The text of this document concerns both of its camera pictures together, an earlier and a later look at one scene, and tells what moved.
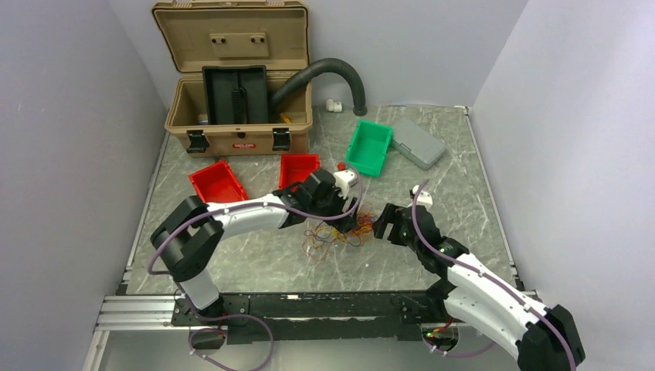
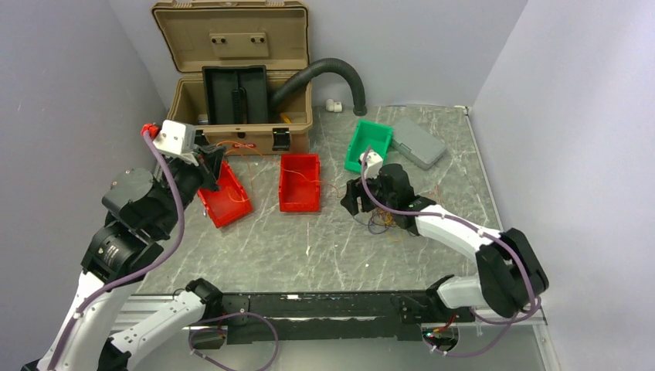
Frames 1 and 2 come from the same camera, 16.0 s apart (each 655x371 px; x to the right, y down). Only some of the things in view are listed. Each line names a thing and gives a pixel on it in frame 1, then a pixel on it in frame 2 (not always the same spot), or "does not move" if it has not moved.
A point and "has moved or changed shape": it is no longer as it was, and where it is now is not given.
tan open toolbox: (235, 33) does not move
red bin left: (217, 183) does not move
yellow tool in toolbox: (286, 118) does not move
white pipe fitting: (331, 106) does not move
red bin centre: (295, 168) does not move
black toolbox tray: (237, 94) does not move
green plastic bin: (368, 148) does not move
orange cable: (317, 244) to (275, 163)
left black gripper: (346, 222) to (209, 158)
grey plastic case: (422, 146) does not move
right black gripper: (391, 214) to (354, 189)
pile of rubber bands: (321, 234) has moved or changed shape
